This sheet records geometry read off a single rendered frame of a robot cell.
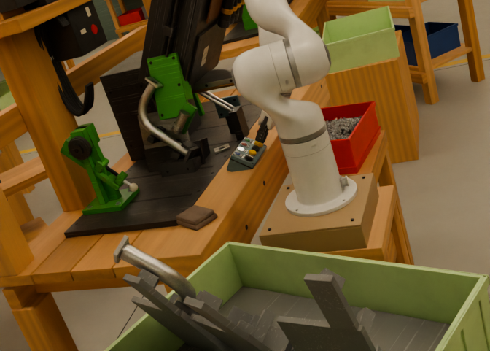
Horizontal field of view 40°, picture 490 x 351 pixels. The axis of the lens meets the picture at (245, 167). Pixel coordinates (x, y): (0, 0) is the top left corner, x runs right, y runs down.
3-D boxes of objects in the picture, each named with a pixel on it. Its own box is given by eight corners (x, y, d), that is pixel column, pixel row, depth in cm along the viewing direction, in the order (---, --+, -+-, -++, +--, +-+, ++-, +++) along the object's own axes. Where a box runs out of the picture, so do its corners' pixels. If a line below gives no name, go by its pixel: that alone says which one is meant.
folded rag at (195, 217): (176, 225, 188) (173, 215, 187) (198, 211, 192) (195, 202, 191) (196, 231, 180) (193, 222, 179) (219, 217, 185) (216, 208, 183)
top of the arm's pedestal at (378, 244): (397, 197, 185) (394, 184, 183) (385, 262, 157) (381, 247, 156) (288, 210, 197) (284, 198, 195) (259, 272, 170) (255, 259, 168)
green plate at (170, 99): (199, 111, 230) (187, 50, 227) (189, 115, 223) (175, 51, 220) (171, 117, 235) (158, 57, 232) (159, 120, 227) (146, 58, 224)
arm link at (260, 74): (329, 134, 160) (303, 40, 151) (255, 156, 162) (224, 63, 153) (323, 118, 171) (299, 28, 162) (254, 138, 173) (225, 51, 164)
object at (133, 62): (203, 123, 269) (176, 42, 257) (173, 155, 243) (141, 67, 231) (163, 130, 276) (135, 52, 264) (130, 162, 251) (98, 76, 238)
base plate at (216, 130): (282, 91, 284) (281, 87, 283) (184, 225, 191) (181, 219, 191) (195, 108, 301) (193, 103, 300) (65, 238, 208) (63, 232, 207)
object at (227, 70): (260, 68, 240) (258, 60, 239) (247, 83, 226) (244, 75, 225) (166, 87, 255) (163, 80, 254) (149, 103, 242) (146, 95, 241)
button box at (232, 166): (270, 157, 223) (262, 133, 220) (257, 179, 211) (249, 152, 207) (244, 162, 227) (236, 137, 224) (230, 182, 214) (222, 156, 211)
